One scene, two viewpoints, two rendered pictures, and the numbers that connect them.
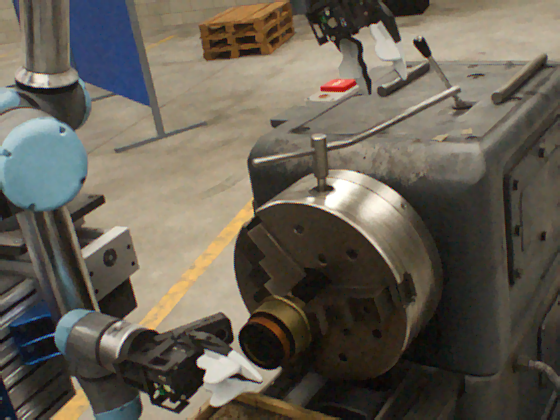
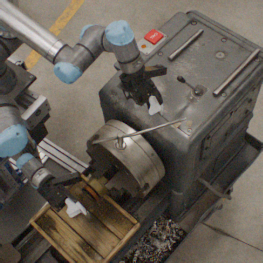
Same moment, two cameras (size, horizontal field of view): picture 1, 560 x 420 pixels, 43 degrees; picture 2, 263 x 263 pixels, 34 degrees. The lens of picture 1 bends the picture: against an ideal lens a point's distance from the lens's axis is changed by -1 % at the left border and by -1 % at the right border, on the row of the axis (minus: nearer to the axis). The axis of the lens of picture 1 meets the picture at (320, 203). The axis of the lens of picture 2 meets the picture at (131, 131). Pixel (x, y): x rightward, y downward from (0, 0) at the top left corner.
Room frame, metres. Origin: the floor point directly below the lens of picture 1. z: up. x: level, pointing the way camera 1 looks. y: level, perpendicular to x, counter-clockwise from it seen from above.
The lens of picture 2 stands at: (0.26, -0.23, 2.61)
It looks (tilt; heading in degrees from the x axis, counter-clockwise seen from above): 59 degrees down; 13
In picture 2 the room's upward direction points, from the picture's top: 7 degrees counter-clockwise
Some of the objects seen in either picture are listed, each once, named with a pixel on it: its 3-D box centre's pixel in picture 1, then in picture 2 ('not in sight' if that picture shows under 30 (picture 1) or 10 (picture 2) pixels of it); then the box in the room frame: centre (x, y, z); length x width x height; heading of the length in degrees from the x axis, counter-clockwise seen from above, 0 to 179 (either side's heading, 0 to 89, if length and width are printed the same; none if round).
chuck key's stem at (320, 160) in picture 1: (321, 172); (120, 141); (0.99, -0.01, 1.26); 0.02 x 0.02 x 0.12; 19
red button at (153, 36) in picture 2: (339, 87); (154, 37); (1.49, -0.08, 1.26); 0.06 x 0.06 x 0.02; 55
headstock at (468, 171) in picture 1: (427, 190); (183, 97); (1.34, -0.22, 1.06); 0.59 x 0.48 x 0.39; 145
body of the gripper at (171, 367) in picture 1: (166, 364); (55, 192); (0.84, 0.25, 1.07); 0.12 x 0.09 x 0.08; 54
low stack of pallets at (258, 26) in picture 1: (248, 29); not in sight; (9.18, 0.55, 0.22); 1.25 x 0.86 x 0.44; 162
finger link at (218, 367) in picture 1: (223, 371); (73, 208); (0.78, 0.16, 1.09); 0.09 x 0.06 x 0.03; 54
